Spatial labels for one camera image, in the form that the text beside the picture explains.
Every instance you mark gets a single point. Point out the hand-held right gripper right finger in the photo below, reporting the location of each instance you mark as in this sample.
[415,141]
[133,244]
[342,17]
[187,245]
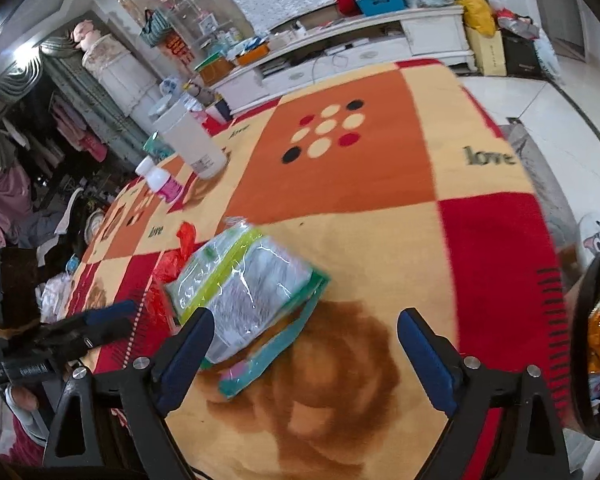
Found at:
[430,360]

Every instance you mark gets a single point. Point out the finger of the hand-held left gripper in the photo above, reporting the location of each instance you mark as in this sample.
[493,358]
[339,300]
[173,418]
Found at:
[107,312]
[85,341]

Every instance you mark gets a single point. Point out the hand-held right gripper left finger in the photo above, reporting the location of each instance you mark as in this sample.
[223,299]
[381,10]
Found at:
[185,360]

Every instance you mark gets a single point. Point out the teal toothbrush wrapper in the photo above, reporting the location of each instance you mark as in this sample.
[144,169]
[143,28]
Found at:
[260,365]

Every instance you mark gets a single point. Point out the green snack packet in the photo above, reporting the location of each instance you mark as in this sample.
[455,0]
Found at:
[250,290]

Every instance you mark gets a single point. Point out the black trash bin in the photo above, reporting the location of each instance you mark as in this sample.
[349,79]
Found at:
[577,310]

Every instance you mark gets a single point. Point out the person's left hand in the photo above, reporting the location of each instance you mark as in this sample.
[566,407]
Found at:
[22,400]

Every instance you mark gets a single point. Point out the red plastic bag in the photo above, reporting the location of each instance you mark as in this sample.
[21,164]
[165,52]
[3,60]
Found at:
[167,265]

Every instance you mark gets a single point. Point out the decorative plate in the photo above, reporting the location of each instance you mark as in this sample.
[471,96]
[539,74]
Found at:
[94,225]

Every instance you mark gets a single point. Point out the white pill bottle pink label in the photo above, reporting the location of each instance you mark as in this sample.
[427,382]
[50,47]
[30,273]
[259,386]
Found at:
[162,180]

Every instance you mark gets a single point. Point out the rack of hanging clothes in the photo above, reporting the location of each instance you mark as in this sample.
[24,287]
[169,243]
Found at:
[80,132]

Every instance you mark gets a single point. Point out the grey white thermos bottle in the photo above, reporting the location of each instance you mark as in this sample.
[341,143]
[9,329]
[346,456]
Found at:
[190,140]

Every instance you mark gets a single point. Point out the white printed slipper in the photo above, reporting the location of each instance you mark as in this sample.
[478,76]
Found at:
[597,232]

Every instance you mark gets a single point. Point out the cloth covered standing air conditioner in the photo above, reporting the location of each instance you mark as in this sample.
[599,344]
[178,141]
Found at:
[117,77]

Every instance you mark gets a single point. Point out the white blue plastic bag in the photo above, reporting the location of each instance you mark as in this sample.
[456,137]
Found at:
[170,87]

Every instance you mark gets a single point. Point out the pink doll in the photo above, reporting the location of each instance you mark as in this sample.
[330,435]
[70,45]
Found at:
[86,35]

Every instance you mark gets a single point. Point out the flat orange box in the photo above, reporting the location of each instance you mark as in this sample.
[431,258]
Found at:
[254,54]

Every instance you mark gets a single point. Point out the beige cardboard box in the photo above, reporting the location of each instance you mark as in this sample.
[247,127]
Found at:
[485,52]

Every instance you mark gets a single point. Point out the clear acrylic shelf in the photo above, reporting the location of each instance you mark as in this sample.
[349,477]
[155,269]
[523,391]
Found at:
[180,5]

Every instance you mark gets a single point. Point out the black paper bag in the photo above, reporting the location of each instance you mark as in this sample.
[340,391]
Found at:
[520,55]

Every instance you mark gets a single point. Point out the white tv cabinet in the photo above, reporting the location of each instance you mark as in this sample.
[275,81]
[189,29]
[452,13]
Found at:
[430,35]

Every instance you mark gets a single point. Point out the yellow plastic bag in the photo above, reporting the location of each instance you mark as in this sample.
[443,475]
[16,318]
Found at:
[477,15]

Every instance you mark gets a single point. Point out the blue storage basket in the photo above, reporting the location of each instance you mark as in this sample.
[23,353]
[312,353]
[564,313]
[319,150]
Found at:
[380,4]

